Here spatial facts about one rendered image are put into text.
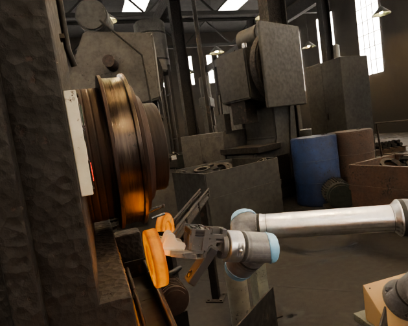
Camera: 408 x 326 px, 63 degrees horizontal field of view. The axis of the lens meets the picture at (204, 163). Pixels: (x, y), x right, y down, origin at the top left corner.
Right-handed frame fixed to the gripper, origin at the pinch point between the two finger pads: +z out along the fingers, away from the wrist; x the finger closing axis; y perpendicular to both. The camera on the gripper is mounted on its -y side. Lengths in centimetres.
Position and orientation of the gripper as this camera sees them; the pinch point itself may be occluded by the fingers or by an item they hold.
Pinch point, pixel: (154, 250)
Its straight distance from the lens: 93.2
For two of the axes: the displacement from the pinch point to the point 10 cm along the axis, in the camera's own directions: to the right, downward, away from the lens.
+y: 1.2, -9.9, 0.1
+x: 3.2, 0.3, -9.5
